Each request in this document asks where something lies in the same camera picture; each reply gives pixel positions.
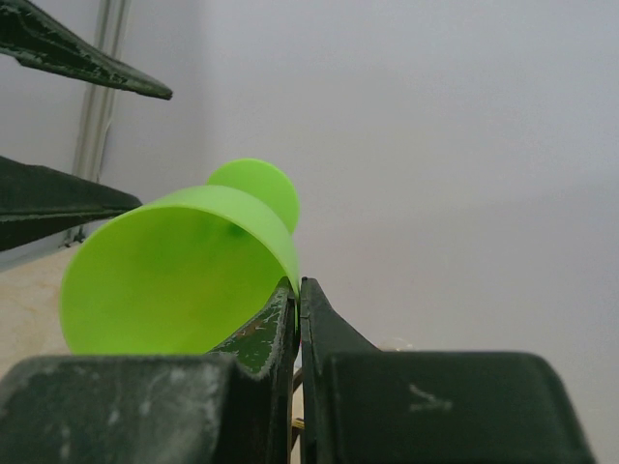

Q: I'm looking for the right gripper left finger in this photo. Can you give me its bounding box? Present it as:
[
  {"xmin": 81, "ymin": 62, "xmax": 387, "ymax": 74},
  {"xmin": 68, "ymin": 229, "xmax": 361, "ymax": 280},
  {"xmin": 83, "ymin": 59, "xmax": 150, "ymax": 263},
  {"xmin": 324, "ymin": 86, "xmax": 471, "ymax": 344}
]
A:
[{"xmin": 1, "ymin": 280, "xmax": 296, "ymax": 463}]

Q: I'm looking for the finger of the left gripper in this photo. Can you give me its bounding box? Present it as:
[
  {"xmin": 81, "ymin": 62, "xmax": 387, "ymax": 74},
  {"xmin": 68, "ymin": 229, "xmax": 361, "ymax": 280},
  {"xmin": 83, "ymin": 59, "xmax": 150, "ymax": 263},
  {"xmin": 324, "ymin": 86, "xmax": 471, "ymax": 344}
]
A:
[
  {"xmin": 1, "ymin": 158, "xmax": 141, "ymax": 251},
  {"xmin": 1, "ymin": 1, "xmax": 173, "ymax": 101}
]

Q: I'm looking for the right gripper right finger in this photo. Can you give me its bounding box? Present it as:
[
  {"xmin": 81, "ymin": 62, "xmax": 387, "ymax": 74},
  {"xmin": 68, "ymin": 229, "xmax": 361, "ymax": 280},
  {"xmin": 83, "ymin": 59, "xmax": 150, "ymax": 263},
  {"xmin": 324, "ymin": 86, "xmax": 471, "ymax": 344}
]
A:
[{"xmin": 299, "ymin": 278, "xmax": 595, "ymax": 463}]

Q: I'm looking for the green goblet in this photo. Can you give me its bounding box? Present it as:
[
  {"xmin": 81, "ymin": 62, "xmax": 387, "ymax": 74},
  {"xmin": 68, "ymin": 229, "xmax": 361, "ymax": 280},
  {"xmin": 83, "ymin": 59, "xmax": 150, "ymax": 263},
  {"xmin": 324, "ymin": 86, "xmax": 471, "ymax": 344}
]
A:
[{"xmin": 59, "ymin": 159, "xmax": 301, "ymax": 355}]

